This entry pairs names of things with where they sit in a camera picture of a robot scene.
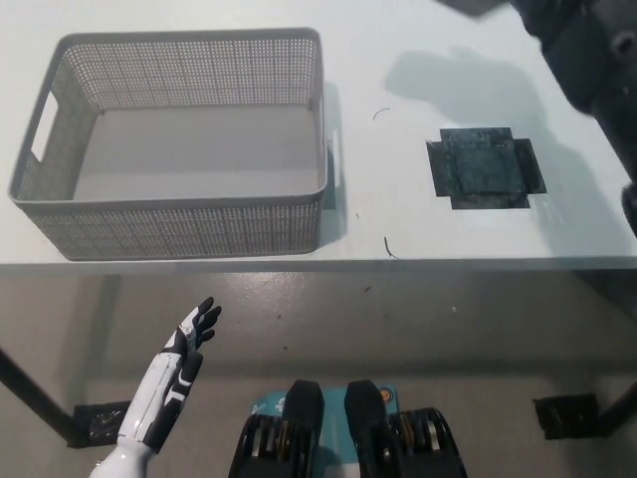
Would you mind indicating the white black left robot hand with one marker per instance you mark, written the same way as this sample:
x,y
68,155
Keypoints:
x,y
171,378

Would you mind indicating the small grey perforated basket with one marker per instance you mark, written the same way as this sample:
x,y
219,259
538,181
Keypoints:
x,y
468,4

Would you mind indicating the black table leg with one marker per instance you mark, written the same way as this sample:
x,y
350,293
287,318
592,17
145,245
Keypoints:
x,y
35,391

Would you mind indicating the large grey perforated basket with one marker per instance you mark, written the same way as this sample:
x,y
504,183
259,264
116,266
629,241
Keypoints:
x,y
189,224

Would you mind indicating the black tape patch on table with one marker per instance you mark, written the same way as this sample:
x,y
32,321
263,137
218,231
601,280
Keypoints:
x,y
485,169

